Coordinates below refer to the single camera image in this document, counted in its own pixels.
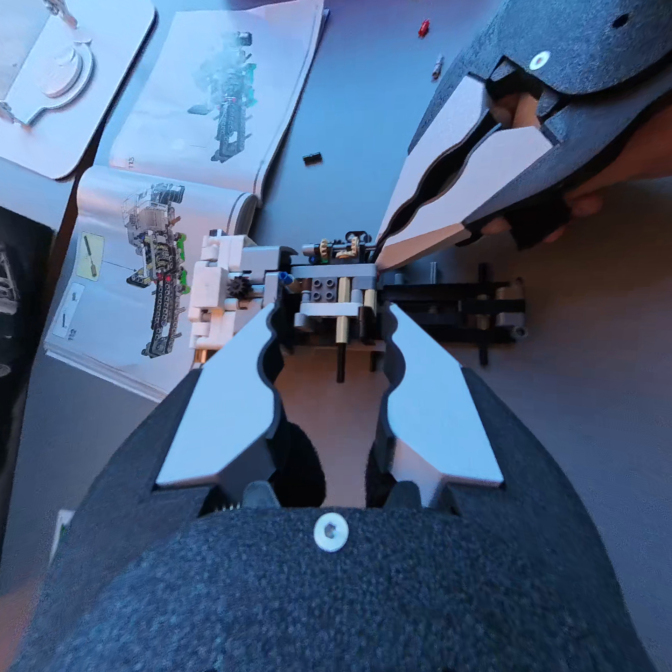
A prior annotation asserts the white tablet stand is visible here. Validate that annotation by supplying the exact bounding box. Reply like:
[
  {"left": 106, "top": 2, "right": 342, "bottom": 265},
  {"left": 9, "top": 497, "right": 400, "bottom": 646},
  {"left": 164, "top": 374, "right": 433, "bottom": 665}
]
[{"left": 0, "top": 0, "right": 157, "bottom": 180}]

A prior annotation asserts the lego instruction booklet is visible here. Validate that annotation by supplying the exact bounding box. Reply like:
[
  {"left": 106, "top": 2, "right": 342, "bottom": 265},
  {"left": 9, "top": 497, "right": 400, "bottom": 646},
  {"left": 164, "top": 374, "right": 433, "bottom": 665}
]
[{"left": 44, "top": 0, "right": 329, "bottom": 402}]

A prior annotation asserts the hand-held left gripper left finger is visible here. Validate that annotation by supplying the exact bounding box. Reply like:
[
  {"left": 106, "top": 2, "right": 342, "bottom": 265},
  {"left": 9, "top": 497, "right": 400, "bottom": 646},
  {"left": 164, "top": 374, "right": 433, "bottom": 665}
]
[{"left": 156, "top": 302, "right": 287, "bottom": 488}]

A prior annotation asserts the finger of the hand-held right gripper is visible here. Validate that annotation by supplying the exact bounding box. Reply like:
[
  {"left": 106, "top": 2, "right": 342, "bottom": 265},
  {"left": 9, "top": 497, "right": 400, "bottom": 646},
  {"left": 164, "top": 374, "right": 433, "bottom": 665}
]
[
  {"left": 375, "top": 73, "right": 497, "bottom": 259},
  {"left": 375, "top": 126, "right": 555, "bottom": 272}
]

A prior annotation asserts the dark printed box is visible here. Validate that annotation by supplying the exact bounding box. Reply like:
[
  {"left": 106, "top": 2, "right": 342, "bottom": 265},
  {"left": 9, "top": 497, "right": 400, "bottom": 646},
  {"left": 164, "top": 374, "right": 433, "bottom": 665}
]
[{"left": 0, "top": 205, "right": 56, "bottom": 526}]

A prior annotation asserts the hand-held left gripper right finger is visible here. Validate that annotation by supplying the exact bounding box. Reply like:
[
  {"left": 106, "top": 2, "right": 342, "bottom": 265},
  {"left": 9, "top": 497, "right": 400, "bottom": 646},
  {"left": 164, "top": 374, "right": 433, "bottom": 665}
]
[{"left": 375, "top": 303, "right": 505, "bottom": 509}]

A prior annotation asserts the white green card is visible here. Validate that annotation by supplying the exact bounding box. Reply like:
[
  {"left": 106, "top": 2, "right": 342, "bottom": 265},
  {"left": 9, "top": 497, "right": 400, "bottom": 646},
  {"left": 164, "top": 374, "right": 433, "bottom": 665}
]
[{"left": 50, "top": 509, "right": 74, "bottom": 565}]

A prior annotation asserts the person's right hand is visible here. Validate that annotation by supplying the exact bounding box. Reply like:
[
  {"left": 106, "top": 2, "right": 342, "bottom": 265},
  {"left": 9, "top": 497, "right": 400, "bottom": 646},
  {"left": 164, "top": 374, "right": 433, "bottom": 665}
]
[{"left": 546, "top": 111, "right": 672, "bottom": 243}]

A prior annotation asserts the grey white lego vehicle model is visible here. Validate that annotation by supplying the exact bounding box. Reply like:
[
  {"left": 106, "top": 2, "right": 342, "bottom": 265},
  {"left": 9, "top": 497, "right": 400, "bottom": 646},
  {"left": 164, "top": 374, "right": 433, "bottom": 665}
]
[{"left": 188, "top": 228, "right": 527, "bottom": 384}]

